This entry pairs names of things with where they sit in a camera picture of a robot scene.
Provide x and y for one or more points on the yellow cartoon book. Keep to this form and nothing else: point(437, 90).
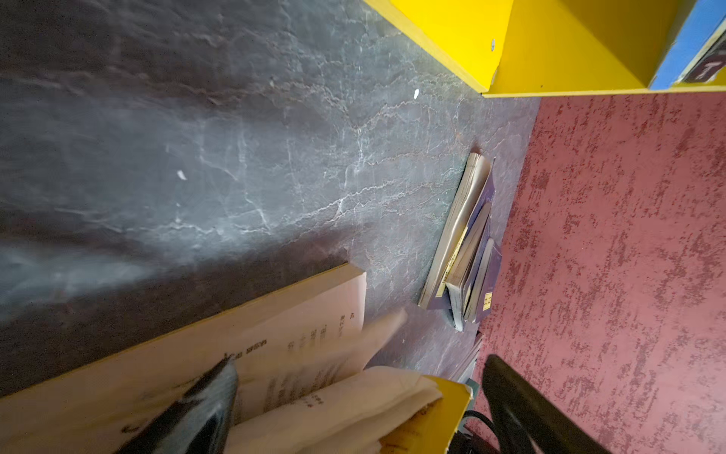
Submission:
point(306, 383)

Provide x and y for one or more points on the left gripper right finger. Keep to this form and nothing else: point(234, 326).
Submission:
point(524, 421)

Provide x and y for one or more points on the yellow wooden bookshelf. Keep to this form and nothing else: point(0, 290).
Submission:
point(520, 49)

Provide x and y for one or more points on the dark blue book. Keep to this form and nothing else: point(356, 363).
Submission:
point(475, 176)
point(482, 280)
point(456, 281)

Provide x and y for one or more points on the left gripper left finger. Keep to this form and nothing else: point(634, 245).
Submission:
point(198, 422)

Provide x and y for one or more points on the dark blue book middle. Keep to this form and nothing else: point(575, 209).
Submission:
point(475, 176)

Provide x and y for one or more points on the dark blue book top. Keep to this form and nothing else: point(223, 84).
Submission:
point(482, 280)

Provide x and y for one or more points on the dark blue book bottom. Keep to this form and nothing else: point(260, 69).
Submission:
point(456, 281)

